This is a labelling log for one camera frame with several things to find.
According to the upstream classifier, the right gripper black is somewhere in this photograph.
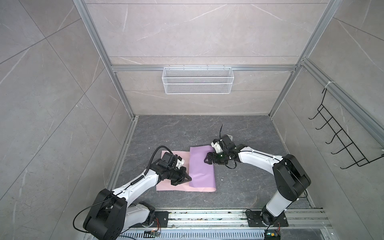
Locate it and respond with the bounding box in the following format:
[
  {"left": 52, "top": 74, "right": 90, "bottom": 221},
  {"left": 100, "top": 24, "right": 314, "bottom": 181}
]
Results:
[{"left": 203, "top": 150, "right": 230, "bottom": 165}]

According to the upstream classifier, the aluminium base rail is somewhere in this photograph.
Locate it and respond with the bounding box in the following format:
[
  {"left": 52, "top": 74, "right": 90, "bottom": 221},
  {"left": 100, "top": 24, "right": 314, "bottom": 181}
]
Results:
[{"left": 115, "top": 209, "right": 338, "bottom": 240}]

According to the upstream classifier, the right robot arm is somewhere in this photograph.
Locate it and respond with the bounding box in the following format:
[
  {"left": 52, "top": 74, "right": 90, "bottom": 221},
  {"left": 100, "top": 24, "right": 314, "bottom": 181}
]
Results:
[{"left": 204, "top": 135, "right": 312, "bottom": 227}]

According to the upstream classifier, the white wire mesh basket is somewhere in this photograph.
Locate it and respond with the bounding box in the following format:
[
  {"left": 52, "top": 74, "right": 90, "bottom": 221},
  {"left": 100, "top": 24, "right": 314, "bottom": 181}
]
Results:
[{"left": 162, "top": 67, "right": 235, "bottom": 95}]

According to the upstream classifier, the pink wrapping paper sheet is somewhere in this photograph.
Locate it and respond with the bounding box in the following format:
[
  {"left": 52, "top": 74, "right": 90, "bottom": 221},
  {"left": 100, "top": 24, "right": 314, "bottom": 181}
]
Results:
[{"left": 156, "top": 146, "right": 217, "bottom": 193}]

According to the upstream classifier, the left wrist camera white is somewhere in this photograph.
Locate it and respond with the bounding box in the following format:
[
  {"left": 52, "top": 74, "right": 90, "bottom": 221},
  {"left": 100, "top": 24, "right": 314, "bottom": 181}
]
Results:
[{"left": 175, "top": 159, "right": 185, "bottom": 169}]

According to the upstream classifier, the black wire hook rack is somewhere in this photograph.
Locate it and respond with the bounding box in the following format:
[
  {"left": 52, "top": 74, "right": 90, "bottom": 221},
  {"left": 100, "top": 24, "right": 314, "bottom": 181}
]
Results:
[{"left": 309, "top": 88, "right": 384, "bottom": 170}]

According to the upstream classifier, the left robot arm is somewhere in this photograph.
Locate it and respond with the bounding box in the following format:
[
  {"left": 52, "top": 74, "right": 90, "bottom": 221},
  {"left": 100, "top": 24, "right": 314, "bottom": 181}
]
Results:
[{"left": 83, "top": 152, "right": 192, "bottom": 240}]

